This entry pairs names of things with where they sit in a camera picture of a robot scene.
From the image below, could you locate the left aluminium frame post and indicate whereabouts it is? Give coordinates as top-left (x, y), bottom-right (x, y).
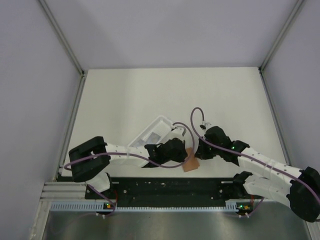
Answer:
top-left (36, 0), bottom-right (85, 76)

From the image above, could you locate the aluminium base frame rail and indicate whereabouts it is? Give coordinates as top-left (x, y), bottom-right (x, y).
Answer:
top-left (40, 182), bottom-right (86, 201)

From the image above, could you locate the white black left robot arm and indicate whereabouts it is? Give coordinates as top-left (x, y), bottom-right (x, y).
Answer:
top-left (63, 136), bottom-right (188, 199)

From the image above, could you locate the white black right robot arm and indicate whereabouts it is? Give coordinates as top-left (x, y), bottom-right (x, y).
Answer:
top-left (195, 124), bottom-right (320, 223)

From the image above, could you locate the white plastic basket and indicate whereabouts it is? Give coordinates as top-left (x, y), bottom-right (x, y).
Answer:
top-left (128, 115), bottom-right (174, 148)

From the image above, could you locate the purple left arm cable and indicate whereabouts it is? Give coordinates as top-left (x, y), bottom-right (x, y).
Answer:
top-left (64, 121), bottom-right (196, 171)

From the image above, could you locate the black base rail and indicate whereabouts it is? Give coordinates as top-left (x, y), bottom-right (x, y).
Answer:
top-left (101, 177), bottom-right (251, 208)

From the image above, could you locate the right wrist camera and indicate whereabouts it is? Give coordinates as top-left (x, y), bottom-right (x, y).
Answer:
top-left (199, 121), bottom-right (212, 131)

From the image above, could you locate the tan leather card holder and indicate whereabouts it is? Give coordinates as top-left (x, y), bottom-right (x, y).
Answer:
top-left (182, 147), bottom-right (200, 173)

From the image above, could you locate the grey slotted cable duct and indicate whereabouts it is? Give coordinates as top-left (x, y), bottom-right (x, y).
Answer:
top-left (49, 200), bottom-right (240, 213)

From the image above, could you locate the aluminium frame post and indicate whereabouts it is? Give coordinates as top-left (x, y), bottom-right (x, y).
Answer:
top-left (258, 0), bottom-right (307, 75)
top-left (36, 0), bottom-right (85, 76)

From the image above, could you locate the right aluminium frame post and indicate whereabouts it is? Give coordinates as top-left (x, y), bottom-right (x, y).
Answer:
top-left (258, 0), bottom-right (307, 75)

